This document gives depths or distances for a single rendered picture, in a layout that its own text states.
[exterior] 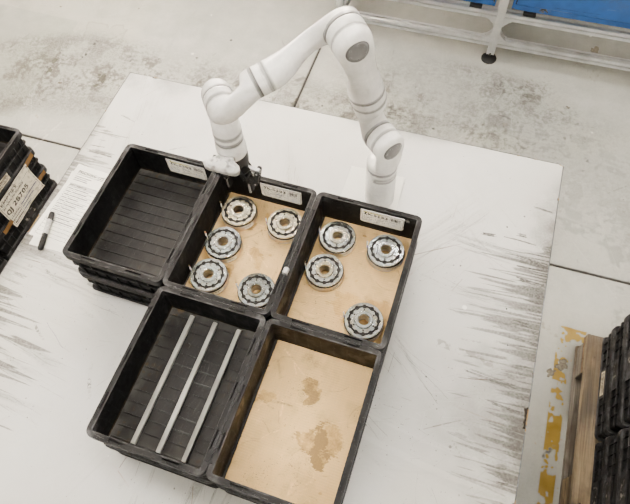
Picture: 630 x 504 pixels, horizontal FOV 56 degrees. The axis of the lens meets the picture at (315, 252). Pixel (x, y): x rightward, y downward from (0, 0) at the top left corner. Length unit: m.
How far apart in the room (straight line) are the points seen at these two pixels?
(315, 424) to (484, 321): 0.59
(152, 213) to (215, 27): 2.00
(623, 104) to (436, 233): 1.78
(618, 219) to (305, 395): 1.89
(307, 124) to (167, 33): 1.72
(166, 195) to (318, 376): 0.73
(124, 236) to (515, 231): 1.18
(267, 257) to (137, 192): 0.47
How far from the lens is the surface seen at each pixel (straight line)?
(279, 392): 1.51
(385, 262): 1.62
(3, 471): 1.82
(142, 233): 1.79
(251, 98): 1.33
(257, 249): 1.68
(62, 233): 2.04
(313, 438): 1.48
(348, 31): 1.31
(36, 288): 1.98
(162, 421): 1.55
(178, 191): 1.84
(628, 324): 2.27
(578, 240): 2.84
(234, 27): 3.62
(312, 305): 1.59
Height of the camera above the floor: 2.28
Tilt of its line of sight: 61 degrees down
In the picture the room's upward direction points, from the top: 4 degrees counter-clockwise
